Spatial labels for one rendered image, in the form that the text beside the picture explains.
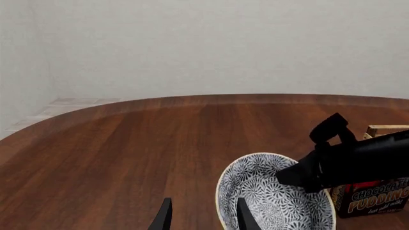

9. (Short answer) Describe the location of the black white patterned bowl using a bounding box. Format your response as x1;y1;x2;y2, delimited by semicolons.
215;152;337;230

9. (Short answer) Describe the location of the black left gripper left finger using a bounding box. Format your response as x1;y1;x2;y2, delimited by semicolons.
148;197;174;230

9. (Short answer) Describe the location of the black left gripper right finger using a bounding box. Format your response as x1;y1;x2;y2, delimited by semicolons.
236;197;265;230

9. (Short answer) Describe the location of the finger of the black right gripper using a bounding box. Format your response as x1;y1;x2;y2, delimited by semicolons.
275;153;330;194

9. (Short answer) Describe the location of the wooden slat tray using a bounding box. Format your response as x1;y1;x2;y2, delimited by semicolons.
360;124;409;141

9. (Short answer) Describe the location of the chocolate pudding box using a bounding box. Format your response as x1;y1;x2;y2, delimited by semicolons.
328;178;409;219

